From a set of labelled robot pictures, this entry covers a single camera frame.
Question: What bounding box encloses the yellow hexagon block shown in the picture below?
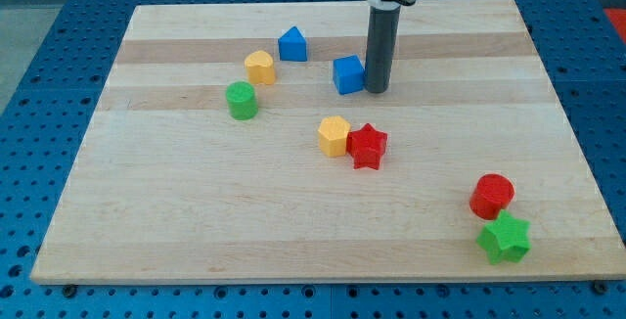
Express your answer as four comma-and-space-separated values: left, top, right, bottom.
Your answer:
318, 115, 351, 158

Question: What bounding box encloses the red star block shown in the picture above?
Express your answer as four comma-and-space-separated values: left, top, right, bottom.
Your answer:
346, 123, 388, 170

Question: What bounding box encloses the blue cube block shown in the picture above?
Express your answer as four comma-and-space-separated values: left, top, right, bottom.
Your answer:
333, 55, 364, 95

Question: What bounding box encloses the green star block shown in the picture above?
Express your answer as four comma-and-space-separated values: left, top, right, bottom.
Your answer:
476, 209, 531, 265

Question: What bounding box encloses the wooden board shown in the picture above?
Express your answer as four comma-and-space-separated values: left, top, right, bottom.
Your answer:
31, 0, 625, 285

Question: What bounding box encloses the green cylinder block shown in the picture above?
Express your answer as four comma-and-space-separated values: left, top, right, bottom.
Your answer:
225, 81, 258, 120

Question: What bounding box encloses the yellow heart block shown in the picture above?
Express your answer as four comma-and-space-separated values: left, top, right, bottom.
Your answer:
244, 50, 276, 85

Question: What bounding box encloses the blue triangle block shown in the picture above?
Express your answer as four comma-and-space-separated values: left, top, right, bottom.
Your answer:
278, 26, 308, 62

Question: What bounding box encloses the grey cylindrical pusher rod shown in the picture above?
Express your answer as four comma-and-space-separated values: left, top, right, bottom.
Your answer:
364, 7, 400, 94

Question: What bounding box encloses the red cylinder block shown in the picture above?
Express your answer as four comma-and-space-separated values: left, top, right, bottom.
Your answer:
469, 173, 515, 220

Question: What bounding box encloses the blue perforated table plate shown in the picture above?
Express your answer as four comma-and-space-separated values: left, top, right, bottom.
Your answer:
1, 0, 625, 318

